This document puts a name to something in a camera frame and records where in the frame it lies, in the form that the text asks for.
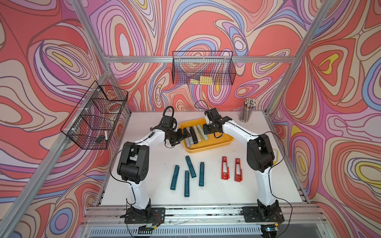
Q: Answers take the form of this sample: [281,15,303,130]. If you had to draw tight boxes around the light green pliers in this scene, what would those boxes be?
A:
[196,125,209,141]

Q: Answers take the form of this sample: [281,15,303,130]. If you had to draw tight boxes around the yellow plastic storage tray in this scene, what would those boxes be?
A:
[180,118,234,153]

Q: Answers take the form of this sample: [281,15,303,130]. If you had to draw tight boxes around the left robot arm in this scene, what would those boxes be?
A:
[117,116,190,211]

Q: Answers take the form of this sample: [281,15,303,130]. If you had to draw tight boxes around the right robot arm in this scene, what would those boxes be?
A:
[202,108,280,221]

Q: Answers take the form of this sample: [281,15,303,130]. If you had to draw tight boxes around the teal pliers upper middle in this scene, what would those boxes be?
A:
[186,156,196,178]

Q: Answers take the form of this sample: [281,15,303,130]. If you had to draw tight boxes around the teal pliers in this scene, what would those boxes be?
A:
[199,162,205,186]
[170,165,180,190]
[184,171,190,197]
[186,156,196,178]

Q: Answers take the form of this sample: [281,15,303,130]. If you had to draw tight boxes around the teal pliers right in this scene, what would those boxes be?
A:
[199,162,205,186]

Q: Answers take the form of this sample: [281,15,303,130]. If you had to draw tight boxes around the teal pliers far left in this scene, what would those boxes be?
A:
[170,165,180,190]

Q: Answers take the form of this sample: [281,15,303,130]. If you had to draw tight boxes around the red pliers left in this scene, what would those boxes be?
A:
[221,156,230,180]

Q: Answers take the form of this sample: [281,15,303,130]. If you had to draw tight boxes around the red pliers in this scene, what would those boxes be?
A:
[234,158,243,182]
[221,156,230,180]

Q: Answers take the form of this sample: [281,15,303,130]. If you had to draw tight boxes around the teal pliers lower middle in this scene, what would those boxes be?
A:
[184,171,190,197]

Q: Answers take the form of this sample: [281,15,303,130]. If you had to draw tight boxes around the red pliers right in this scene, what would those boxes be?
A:
[234,158,243,182]

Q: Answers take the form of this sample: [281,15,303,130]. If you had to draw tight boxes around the pencil holder cup with pencils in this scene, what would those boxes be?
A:
[239,98,257,123]

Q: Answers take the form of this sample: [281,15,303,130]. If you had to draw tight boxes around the yellow item in back basket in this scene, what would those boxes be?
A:
[190,76,213,85]

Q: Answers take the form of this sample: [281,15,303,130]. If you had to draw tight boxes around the yellow alarm clock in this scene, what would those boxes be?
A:
[273,149,279,165]

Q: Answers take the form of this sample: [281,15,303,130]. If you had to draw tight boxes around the black wire basket back wall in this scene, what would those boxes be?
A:
[172,50,237,85]

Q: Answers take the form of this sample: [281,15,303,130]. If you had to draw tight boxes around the black wire basket wall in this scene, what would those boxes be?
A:
[61,81,129,150]
[172,50,237,85]

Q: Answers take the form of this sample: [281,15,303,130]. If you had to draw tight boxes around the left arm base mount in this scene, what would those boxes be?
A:
[124,207,166,225]

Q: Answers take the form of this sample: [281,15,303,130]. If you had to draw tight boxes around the black wire basket left wall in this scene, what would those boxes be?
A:
[61,81,129,150]

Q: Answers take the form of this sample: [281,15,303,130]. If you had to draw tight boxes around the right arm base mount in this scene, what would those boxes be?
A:
[240,206,285,224]

